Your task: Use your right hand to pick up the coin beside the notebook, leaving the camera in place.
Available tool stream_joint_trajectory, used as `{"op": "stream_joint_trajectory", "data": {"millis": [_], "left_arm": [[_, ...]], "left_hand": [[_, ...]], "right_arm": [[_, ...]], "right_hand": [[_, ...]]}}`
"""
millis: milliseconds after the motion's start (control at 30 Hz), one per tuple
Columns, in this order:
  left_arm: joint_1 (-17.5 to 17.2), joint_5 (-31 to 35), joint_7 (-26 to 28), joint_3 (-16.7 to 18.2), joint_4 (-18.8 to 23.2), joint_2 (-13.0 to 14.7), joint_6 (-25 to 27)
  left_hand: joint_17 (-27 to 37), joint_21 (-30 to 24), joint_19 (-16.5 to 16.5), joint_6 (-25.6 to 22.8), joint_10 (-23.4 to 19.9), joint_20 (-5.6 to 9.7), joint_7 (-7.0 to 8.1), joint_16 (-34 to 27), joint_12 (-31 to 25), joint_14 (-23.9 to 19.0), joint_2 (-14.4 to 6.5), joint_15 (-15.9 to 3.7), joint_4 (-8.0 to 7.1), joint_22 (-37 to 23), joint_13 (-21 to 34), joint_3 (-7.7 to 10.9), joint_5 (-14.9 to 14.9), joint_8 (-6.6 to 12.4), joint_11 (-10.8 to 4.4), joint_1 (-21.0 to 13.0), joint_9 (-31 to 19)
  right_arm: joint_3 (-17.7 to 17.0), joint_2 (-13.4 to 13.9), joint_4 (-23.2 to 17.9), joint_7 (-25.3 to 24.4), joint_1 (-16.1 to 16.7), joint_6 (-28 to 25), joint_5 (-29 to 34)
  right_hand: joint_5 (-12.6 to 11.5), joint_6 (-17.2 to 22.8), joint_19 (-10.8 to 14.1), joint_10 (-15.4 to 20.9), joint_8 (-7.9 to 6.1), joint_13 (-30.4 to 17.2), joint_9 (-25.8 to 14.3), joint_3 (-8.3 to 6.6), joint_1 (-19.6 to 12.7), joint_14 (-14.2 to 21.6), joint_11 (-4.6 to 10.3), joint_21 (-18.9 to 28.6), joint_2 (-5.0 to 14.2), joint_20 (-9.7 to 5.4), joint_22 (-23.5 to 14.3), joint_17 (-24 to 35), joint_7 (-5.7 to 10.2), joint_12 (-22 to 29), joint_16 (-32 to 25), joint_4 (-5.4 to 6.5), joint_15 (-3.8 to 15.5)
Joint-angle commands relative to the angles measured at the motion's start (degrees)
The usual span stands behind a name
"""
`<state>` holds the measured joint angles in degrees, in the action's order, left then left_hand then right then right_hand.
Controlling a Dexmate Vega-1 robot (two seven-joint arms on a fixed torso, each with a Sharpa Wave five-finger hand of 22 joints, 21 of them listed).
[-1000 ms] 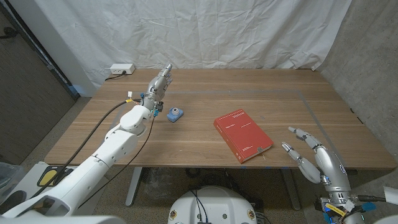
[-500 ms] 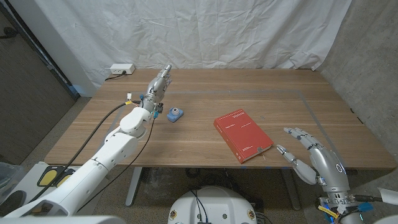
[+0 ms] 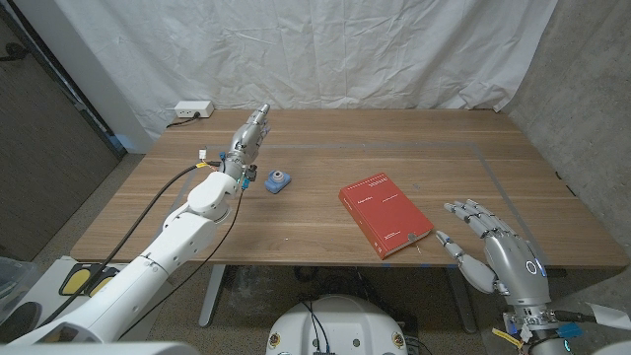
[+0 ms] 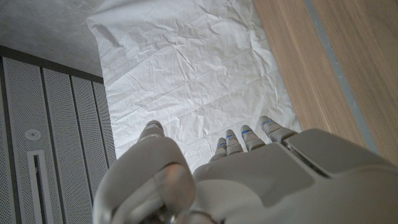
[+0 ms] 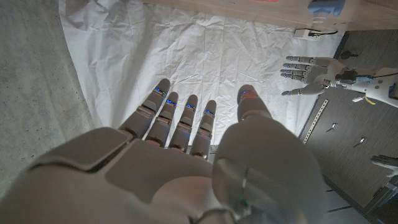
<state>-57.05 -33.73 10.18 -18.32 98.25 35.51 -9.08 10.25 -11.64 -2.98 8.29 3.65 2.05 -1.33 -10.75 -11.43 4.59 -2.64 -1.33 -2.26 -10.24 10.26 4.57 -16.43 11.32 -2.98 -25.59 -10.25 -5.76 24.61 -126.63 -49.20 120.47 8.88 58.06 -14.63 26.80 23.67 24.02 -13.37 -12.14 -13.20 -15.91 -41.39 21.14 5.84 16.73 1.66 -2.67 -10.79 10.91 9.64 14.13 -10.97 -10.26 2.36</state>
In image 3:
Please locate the dark brown door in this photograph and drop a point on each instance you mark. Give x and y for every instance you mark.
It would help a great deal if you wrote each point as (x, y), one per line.
(44, 148)

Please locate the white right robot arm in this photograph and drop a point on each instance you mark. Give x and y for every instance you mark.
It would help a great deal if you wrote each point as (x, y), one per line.
(549, 347)

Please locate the yellow black foot pedal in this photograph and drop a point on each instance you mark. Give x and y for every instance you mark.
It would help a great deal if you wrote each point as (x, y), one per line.
(102, 283)
(75, 281)

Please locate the black round disc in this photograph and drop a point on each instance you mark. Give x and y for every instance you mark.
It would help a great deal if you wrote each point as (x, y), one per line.
(20, 320)

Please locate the blue toy camera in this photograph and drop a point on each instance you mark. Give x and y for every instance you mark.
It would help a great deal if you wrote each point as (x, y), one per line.
(276, 183)

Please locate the white power strip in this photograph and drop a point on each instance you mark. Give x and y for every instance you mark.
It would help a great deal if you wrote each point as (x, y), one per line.
(193, 108)

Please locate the clear plastic bin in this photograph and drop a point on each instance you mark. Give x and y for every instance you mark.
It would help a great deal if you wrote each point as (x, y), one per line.
(12, 283)

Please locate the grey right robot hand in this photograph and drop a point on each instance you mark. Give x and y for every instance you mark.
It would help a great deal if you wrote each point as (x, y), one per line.
(517, 271)

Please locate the grey table leg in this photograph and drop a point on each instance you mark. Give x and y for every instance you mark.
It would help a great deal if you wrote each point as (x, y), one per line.
(212, 296)
(466, 310)

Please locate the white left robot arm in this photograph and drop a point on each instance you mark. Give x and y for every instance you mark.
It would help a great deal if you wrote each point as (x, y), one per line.
(182, 232)

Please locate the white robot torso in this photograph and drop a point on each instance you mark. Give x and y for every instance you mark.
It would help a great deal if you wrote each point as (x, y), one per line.
(337, 325)

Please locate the red hardcover notebook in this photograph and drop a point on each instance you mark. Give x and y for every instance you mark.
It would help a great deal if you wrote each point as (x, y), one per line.
(384, 212)

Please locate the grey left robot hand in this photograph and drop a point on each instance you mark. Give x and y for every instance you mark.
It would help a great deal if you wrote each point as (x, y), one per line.
(246, 143)

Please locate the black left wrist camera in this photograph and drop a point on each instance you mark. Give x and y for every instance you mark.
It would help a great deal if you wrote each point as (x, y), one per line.
(251, 172)

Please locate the white wrinkled backdrop sheet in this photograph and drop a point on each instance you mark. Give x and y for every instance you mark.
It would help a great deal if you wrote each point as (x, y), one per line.
(315, 49)

